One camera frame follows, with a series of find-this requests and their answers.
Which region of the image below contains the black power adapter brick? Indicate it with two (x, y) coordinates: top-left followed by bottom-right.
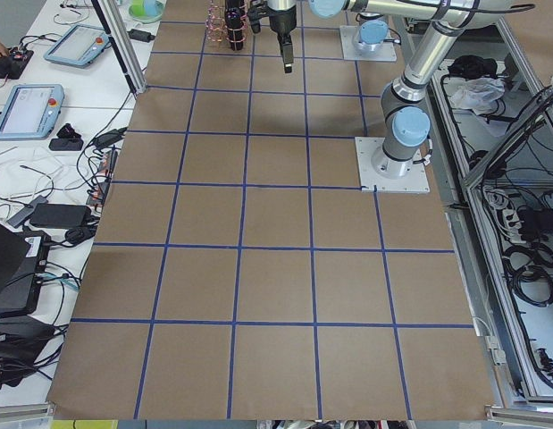
(128, 29), (155, 43)

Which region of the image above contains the green bowl with blocks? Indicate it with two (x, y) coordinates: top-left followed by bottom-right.
(128, 0), (164, 24)

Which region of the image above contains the white crumpled cloth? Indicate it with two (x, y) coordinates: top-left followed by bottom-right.
(450, 78), (505, 114)

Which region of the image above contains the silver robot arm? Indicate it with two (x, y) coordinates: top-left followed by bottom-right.
(270, 8), (400, 73)
(308, 1), (535, 179)

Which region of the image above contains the blue teach pendant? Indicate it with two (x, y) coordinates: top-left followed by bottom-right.
(43, 24), (110, 68)
(0, 84), (65, 141)

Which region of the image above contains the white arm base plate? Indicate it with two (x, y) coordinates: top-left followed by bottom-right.
(339, 25), (398, 63)
(355, 137), (430, 194)

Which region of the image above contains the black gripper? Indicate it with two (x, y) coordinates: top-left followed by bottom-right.
(267, 0), (297, 74)

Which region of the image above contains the copper wire wine basket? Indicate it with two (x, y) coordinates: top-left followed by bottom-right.
(205, 0), (247, 50)

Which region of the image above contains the aluminium frame post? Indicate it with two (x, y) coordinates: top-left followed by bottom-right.
(91, 0), (147, 97)

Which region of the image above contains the black small device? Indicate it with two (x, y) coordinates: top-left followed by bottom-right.
(48, 122), (84, 152)

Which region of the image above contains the black laptop computer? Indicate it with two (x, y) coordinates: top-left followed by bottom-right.
(0, 223), (50, 317)

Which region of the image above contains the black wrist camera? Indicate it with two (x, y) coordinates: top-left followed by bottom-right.
(247, 0), (269, 34)

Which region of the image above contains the brown paper table mat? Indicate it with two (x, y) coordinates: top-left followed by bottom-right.
(48, 1), (494, 420)

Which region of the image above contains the near blue teach pendant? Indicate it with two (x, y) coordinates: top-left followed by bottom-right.
(0, 84), (65, 141)

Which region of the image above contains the dark glass wine bottle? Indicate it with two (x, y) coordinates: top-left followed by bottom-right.
(224, 5), (245, 51)

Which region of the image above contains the far blue teach pendant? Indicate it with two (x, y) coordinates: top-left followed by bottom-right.
(43, 24), (110, 68)

